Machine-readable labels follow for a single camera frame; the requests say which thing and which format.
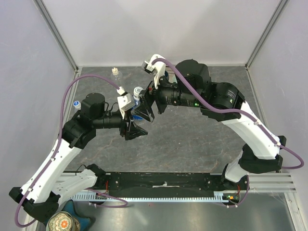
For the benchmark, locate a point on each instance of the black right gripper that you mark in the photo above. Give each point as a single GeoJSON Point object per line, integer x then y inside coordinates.
{"type": "Point", "coordinates": [150, 94]}

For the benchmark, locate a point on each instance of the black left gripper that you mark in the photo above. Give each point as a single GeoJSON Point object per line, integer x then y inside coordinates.
{"type": "Point", "coordinates": [133, 131]}

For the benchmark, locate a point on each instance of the blue label plastic bottle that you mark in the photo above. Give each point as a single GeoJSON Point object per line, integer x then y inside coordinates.
{"type": "Point", "coordinates": [137, 103]}

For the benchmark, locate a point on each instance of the clear bottle with notched cap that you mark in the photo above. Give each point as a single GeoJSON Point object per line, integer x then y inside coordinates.
{"type": "Point", "coordinates": [118, 79]}

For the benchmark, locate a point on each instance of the cream notched bottle cap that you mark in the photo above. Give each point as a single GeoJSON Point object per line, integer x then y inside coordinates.
{"type": "Point", "coordinates": [115, 71]}

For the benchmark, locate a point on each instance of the clear wide plastic bottle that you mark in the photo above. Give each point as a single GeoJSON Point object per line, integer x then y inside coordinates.
{"type": "Point", "coordinates": [76, 109]}

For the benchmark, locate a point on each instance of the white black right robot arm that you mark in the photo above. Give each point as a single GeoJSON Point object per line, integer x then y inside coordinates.
{"type": "Point", "coordinates": [223, 102]}

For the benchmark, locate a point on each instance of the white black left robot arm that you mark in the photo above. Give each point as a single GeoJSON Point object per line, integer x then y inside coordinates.
{"type": "Point", "coordinates": [41, 196]}

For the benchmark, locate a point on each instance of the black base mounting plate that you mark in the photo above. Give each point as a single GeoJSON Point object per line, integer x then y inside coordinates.
{"type": "Point", "coordinates": [155, 184]}

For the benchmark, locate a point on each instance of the blue star shaped dish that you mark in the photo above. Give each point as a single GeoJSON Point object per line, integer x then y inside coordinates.
{"type": "Point", "coordinates": [80, 222]}

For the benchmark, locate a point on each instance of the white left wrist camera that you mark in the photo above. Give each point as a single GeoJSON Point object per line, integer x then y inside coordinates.
{"type": "Point", "coordinates": [125, 101]}

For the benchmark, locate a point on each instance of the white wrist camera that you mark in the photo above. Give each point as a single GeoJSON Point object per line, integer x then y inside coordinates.
{"type": "Point", "coordinates": [125, 101]}
{"type": "Point", "coordinates": [157, 69]}

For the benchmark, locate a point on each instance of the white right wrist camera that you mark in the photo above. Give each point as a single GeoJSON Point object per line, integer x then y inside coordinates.
{"type": "Point", "coordinates": [157, 69]}

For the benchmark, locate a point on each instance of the light blue cable duct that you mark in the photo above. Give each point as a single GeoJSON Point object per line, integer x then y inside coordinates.
{"type": "Point", "coordinates": [218, 197]}

